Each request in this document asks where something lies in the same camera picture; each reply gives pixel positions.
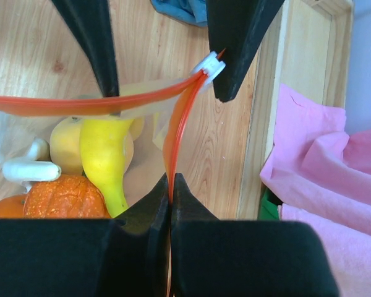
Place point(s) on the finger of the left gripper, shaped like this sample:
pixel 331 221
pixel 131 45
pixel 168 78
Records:
pixel 90 23
pixel 236 28

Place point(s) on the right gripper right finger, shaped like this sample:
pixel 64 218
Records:
pixel 253 256

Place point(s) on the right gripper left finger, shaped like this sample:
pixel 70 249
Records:
pixel 124 256

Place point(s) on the orange pumpkin toy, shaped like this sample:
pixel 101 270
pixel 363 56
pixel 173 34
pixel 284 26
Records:
pixel 70 196

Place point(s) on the yellow banana toy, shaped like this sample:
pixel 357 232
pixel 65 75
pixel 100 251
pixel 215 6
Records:
pixel 103 159

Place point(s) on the white garlic toy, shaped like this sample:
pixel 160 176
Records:
pixel 33 167

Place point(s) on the clear zip top bag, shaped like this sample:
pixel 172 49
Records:
pixel 15 139

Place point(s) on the orange tangerine toy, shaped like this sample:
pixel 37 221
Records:
pixel 12 207

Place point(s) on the blue crumpled cloth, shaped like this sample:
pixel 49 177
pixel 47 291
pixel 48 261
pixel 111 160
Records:
pixel 192 12

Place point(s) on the pink t-shirt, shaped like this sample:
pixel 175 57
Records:
pixel 323 177

